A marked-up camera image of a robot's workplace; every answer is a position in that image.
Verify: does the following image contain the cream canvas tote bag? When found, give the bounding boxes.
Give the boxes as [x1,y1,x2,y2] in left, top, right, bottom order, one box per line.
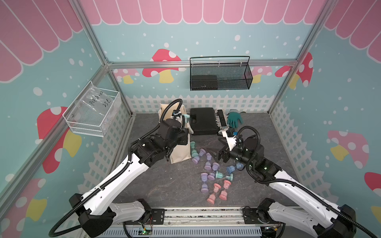
[158,104,193,164]

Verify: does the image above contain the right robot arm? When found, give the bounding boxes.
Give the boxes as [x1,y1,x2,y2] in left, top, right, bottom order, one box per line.
[217,126,376,238]

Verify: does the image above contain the green hourglass lying right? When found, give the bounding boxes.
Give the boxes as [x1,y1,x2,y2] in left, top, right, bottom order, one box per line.
[215,171,234,181]

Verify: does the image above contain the black bit holder strip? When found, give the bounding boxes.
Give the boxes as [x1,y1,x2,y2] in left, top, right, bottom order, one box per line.
[216,109,235,137]

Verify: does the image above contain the purple hourglass lower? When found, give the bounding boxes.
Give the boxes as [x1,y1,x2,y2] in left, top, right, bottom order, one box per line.
[200,172,215,182]

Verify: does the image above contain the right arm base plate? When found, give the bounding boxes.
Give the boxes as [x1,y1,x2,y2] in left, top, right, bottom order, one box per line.
[241,206,282,226]

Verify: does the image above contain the green hourglass near bag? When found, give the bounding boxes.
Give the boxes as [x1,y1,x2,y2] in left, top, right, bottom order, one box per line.
[190,141,199,158]

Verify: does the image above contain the purple hourglass bottom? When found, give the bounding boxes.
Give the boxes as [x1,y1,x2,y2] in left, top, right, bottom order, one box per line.
[200,182,209,193]

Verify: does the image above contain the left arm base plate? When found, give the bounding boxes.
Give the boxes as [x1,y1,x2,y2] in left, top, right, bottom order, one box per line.
[125,209,165,225]

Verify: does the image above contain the blue hourglass right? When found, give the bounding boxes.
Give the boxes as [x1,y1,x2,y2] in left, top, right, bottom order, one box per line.
[226,162,245,174]

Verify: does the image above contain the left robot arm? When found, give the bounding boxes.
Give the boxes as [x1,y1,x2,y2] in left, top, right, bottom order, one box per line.
[49,99,189,238]

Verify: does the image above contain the purple hourglass top cluster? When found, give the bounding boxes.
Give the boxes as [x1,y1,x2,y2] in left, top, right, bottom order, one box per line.
[191,148,206,164]

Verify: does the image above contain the clear plastic wall bin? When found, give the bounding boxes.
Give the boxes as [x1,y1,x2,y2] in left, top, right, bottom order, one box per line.
[63,81,122,137]

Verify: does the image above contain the black plastic case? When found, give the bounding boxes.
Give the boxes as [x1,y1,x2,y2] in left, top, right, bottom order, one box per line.
[190,108,219,135]

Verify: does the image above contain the green rubber glove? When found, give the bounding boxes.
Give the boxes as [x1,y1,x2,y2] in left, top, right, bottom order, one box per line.
[227,109,243,129]

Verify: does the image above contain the black box in basket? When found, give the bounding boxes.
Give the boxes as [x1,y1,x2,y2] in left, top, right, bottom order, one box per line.
[190,75,218,91]

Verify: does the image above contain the plastic bag in bin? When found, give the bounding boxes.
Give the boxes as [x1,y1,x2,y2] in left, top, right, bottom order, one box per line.
[73,86,122,133]

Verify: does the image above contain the green hourglass centre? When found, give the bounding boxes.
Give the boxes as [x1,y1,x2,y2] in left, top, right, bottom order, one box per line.
[182,114,190,120]

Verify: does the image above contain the black wire mesh basket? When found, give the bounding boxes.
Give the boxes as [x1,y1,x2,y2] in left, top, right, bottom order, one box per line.
[189,56,253,90]

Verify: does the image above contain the purple hourglass centre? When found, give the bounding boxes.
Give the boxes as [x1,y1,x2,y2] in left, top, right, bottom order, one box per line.
[204,153,220,171]

